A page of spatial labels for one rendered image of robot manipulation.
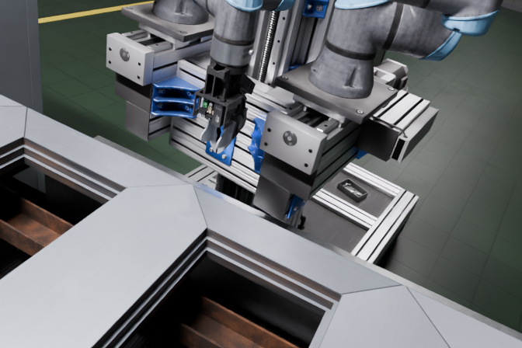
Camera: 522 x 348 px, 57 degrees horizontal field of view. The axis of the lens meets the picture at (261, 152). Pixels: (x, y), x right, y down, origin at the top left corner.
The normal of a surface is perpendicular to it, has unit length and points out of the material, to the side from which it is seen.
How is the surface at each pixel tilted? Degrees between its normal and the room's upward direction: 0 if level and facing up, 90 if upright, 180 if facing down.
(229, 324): 90
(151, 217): 0
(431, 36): 90
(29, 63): 90
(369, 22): 87
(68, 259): 0
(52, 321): 0
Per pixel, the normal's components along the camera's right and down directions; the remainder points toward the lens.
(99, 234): 0.19, -0.83
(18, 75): 0.88, 0.38
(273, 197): -0.55, 0.35
